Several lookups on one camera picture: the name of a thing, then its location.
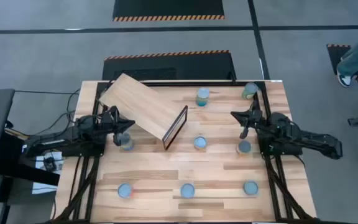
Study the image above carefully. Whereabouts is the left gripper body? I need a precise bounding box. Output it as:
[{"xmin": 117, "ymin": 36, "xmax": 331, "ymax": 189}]
[{"xmin": 101, "ymin": 106, "xmax": 122, "ymax": 147}]

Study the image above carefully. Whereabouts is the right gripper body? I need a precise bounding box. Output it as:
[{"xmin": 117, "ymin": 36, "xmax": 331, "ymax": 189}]
[{"xmin": 240, "ymin": 100, "xmax": 263, "ymax": 140}]

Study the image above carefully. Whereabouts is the cherries label can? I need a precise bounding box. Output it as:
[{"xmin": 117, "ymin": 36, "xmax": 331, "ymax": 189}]
[{"xmin": 118, "ymin": 132, "xmax": 135, "ymax": 152}]

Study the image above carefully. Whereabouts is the spicy black beans can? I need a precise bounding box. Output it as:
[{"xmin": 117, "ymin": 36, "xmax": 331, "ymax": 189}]
[{"xmin": 236, "ymin": 139, "xmax": 252, "ymax": 156}]

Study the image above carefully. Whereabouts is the pink and teal label can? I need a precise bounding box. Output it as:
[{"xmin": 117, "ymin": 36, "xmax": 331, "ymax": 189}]
[{"xmin": 195, "ymin": 87, "xmax": 210, "ymax": 108}]

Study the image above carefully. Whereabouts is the berries label can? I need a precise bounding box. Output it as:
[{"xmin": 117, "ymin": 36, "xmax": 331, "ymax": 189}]
[{"xmin": 117, "ymin": 182, "xmax": 134, "ymax": 199}]

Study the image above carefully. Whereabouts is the green label can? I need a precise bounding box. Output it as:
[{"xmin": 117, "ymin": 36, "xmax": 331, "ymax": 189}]
[{"xmin": 241, "ymin": 82, "xmax": 259, "ymax": 100}]

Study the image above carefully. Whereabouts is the tan label can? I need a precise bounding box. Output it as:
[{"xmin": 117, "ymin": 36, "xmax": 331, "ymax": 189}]
[{"xmin": 193, "ymin": 136, "xmax": 208, "ymax": 151}]

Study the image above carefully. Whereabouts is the black hazard-striped floor mat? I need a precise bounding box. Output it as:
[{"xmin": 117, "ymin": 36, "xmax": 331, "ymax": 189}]
[
  {"xmin": 101, "ymin": 49, "xmax": 237, "ymax": 82},
  {"xmin": 326, "ymin": 43, "xmax": 358, "ymax": 83},
  {"xmin": 112, "ymin": 0, "xmax": 226, "ymax": 22}
]

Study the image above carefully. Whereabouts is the grey lid tin can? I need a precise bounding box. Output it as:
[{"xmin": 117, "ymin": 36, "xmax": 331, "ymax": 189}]
[{"xmin": 243, "ymin": 180, "xmax": 259, "ymax": 197}]

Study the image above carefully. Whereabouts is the small black device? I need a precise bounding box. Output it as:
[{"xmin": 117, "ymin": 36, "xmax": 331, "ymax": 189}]
[{"xmin": 44, "ymin": 157, "xmax": 57, "ymax": 171}]

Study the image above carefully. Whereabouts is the mixed vegetables label can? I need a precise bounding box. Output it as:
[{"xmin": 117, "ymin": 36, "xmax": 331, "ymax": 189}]
[{"xmin": 180, "ymin": 182, "xmax": 196, "ymax": 200}]

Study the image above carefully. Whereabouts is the white paper sheet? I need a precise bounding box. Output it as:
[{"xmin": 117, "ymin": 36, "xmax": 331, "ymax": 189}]
[{"xmin": 31, "ymin": 151, "xmax": 65, "ymax": 195}]

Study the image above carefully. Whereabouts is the black stand base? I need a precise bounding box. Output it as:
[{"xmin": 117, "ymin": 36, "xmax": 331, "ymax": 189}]
[{"xmin": 0, "ymin": 132, "xmax": 61, "ymax": 187}]

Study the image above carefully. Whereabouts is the wooden shelf black metal frame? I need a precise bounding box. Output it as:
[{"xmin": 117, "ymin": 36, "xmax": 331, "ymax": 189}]
[{"xmin": 99, "ymin": 73, "xmax": 189, "ymax": 151}]

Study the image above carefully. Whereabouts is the black metal table frame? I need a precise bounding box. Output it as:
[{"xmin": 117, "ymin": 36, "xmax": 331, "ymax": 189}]
[{"xmin": 52, "ymin": 80, "xmax": 316, "ymax": 224}]

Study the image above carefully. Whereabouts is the black floor cable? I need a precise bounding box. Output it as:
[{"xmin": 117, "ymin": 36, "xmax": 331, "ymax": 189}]
[{"xmin": 14, "ymin": 88, "xmax": 82, "ymax": 138}]

